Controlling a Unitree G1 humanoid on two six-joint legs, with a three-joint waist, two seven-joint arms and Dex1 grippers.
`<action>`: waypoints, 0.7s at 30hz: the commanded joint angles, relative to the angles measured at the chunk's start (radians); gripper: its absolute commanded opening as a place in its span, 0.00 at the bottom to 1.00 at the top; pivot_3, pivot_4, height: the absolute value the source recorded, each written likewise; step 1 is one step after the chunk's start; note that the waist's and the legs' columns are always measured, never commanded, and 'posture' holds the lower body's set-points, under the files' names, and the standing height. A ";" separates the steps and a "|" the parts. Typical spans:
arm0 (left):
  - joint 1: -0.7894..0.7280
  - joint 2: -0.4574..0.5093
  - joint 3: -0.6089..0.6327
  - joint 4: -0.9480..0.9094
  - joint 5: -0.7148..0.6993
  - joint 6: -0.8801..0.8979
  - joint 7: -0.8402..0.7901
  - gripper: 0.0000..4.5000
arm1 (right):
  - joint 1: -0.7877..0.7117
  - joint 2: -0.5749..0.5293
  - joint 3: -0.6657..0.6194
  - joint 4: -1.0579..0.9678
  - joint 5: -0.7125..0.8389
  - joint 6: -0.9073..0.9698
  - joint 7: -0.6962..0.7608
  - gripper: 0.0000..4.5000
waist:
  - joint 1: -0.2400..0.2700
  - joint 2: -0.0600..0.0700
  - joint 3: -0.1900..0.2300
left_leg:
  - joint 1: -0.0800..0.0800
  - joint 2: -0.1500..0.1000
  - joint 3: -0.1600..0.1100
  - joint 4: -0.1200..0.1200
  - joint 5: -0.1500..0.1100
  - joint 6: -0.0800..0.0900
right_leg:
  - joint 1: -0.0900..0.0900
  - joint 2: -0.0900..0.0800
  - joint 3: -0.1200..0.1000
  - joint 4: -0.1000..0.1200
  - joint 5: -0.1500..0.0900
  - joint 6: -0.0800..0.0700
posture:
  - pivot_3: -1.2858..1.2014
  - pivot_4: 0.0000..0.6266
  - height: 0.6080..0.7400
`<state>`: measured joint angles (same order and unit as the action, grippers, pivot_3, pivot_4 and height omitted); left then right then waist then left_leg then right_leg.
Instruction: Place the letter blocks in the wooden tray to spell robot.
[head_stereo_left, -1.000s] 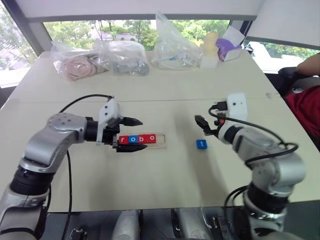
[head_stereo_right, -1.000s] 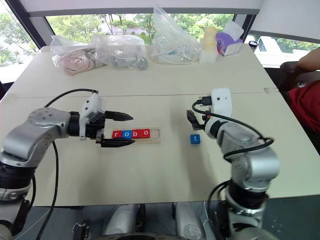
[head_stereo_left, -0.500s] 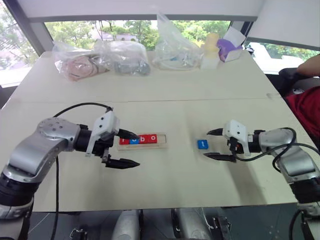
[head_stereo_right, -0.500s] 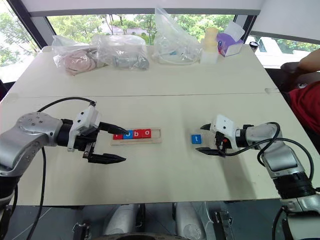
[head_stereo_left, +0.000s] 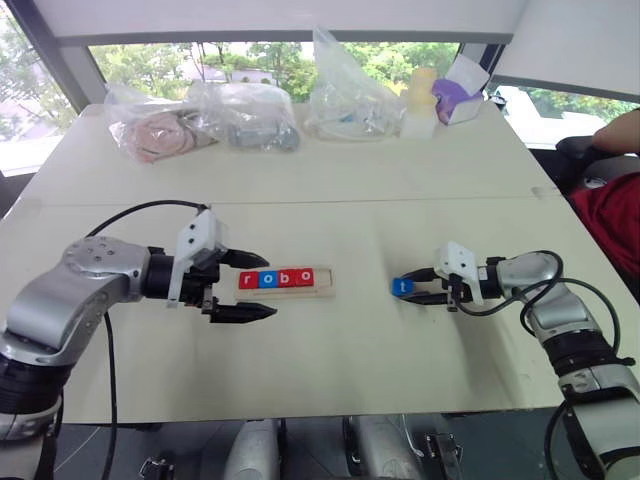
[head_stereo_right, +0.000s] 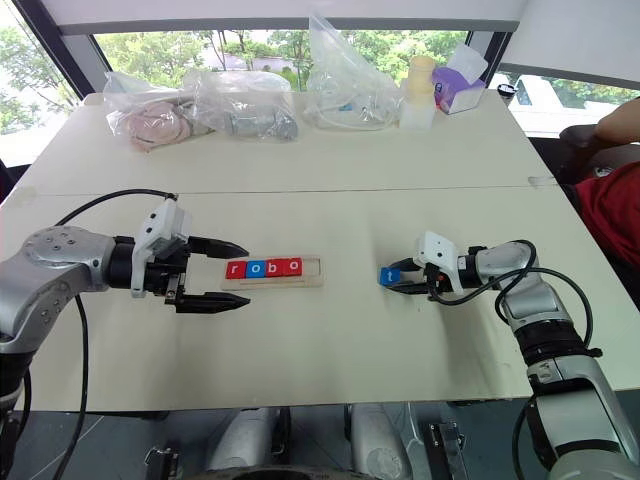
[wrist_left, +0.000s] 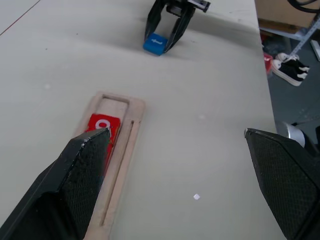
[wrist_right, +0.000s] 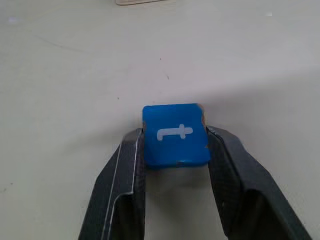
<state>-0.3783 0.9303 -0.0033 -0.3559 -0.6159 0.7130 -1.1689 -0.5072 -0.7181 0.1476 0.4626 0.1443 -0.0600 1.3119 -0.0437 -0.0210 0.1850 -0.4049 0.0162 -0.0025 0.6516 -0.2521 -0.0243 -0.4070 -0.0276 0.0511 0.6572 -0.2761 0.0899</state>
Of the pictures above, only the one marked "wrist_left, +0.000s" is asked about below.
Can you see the silver robot left leg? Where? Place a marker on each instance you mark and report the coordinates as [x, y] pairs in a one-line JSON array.
[[293, 132]]

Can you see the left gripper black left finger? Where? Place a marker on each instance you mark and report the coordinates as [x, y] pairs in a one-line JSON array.
[[62, 190]]

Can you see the red letter tile o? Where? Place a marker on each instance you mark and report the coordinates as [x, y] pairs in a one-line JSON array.
[[100, 122]]

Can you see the red box on floor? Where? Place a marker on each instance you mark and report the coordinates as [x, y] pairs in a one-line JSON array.
[[267, 63]]

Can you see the blue letter tile t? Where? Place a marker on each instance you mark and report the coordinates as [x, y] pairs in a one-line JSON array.
[[156, 45]]

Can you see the red letter tile b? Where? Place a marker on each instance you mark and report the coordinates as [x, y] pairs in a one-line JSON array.
[[108, 157]]

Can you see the wooden letter tray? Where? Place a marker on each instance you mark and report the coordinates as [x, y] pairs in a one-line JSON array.
[[135, 120]]

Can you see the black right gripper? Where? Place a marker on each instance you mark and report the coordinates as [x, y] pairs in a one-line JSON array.
[[175, 5]]

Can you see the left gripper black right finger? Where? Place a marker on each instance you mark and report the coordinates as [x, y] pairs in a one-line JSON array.
[[287, 185]]

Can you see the brown cardboard box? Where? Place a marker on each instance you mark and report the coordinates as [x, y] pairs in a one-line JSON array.
[[282, 12]]

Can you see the black and white sneaker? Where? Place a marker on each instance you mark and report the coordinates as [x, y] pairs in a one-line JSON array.
[[290, 71], [285, 56]]

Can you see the grey metal shelf rack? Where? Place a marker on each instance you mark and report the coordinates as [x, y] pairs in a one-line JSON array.
[[306, 32]]

